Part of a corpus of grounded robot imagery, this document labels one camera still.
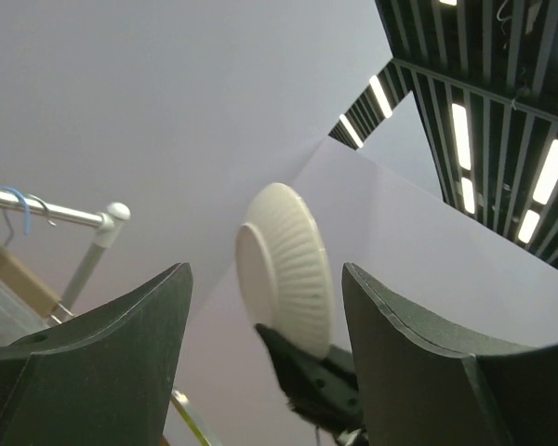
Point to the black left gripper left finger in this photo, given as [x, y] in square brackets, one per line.
[102, 378]

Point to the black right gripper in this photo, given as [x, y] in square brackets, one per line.
[323, 392]

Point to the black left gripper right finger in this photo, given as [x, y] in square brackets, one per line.
[425, 380]

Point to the lime green plate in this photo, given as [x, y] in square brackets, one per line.
[193, 421]

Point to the flower plate brown rim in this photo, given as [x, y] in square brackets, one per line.
[283, 270]

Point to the white clothes rail frame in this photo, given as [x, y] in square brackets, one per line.
[61, 245]

